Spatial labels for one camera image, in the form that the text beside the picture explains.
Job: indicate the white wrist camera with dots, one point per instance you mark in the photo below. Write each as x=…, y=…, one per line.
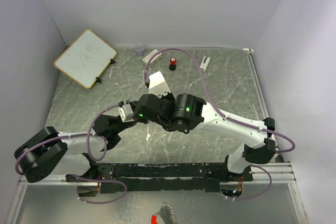
x=158, y=85
x=126, y=110

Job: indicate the small whiteboard with wooden frame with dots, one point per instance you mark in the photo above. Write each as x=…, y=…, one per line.
x=86, y=59

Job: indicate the clear plastic cup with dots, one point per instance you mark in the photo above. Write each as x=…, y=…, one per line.
x=139, y=49

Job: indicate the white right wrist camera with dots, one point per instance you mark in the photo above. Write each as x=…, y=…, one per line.
x=158, y=85

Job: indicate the white clip device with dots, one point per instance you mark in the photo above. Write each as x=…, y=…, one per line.
x=204, y=63

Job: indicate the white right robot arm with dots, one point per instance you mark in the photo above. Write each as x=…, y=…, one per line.
x=189, y=113

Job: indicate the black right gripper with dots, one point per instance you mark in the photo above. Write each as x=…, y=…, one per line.
x=169, y=96

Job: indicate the red and white tool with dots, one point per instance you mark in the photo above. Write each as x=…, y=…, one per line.
x=161, y=217

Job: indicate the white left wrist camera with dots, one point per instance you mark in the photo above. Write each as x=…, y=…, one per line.
x=126, y=110

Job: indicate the white corner bracket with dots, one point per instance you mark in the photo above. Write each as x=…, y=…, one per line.
x=250, y=51

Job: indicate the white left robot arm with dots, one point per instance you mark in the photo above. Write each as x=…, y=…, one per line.
x=50, y=152

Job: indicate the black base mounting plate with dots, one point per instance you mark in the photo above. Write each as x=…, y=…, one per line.
x=169, y=176

